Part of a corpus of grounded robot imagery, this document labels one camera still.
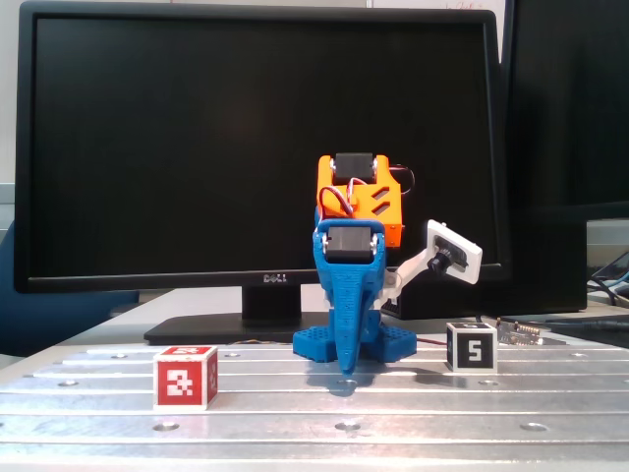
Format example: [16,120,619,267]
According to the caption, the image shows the small bare circuit board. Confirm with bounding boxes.
[494,317,544,346]

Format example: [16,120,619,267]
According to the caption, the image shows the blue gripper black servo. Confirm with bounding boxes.
[312,218,390,380]

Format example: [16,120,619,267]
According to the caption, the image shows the white mounted wrist camera board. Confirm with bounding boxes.
[377,218,485,309]

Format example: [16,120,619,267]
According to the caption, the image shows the aluminium slotted plate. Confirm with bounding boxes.
[0,342,629,466]

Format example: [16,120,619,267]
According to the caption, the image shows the tangled blue cables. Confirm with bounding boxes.
[587,250,629,309]

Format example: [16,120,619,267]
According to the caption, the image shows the red white wrist servo wire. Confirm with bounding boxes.
[318,178,367,218]

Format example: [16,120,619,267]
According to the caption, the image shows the thin multicolour wire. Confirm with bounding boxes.
[229,338,296,347]

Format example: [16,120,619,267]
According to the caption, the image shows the thick black cable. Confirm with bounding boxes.
[543,316,629,333]

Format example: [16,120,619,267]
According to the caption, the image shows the black cube with number five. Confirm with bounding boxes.
[445,321,499,376]

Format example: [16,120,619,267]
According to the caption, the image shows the blue office chair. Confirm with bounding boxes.
[0,220,142,358]

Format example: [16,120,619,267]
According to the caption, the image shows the black Dell monitor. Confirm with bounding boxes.
[13,0,513,346]

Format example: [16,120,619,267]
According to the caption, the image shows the red cube with white pattern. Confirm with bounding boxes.
[151,344,219,412]

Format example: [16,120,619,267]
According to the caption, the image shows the black borderless monitor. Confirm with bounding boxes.
[500,0,629,222]

